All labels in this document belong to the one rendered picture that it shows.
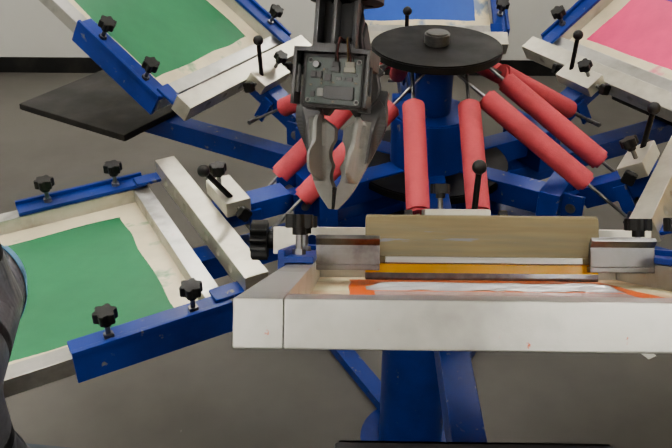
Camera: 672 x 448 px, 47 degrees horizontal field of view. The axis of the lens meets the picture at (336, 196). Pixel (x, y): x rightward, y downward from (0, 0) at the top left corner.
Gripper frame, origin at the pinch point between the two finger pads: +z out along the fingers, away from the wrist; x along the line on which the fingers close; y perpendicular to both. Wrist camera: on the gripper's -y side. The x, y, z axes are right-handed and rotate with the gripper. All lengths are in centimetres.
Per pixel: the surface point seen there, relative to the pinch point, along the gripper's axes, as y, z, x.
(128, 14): -129, -36, -89
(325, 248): -37.4, 11.0, -8.4
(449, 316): 18.1, 6.7, 12.9
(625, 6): -177, -53, 51
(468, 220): -43.7, 5.3, 12.3
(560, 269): -46, 12, 27
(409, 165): -86, -1, -2
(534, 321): 17.0, 6.6, 19.0
